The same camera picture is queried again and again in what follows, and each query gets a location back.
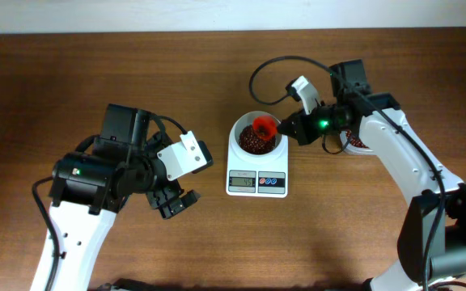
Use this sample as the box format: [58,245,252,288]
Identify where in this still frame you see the red beans in bowl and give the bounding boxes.
[239,125,276,155]

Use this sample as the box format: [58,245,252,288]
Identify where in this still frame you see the black right camera cable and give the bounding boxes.
[248,55,466,291]

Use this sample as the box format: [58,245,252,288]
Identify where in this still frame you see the red beans in container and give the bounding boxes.
[345,130,368,150]

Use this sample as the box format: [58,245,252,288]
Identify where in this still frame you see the clear plastic bean container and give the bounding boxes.
[339,130,375,155]

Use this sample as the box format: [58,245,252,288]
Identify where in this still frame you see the red plastic measuring scoop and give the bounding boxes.
[252,116,277,141]

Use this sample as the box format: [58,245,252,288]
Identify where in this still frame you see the white round bowl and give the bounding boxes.
[229,111,288,159]

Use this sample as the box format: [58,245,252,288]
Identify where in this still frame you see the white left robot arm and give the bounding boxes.
[32,104,213,290]

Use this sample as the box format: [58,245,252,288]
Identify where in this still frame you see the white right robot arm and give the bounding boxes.
[277,60,466,290]

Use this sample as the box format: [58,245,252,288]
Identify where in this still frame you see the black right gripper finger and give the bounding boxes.
[277,125,304,142]
[277,109,306,129]

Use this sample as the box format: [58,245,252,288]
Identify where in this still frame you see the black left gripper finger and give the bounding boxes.
[159,190,201,220]
[146,184,176,209]

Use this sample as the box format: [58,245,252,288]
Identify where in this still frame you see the white digital kitchen scale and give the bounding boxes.
[226,142,289,198]

